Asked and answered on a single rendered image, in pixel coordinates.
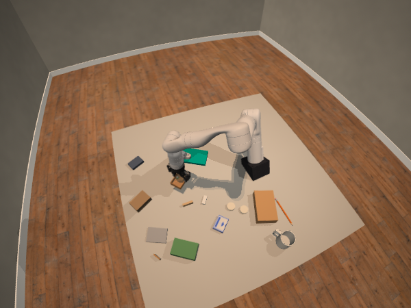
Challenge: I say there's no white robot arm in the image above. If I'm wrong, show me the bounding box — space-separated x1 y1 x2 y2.
162 109 264 170

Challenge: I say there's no grey mug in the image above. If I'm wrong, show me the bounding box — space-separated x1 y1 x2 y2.
273 229 296 249

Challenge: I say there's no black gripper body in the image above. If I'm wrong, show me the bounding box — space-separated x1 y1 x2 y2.
171 164 186 174

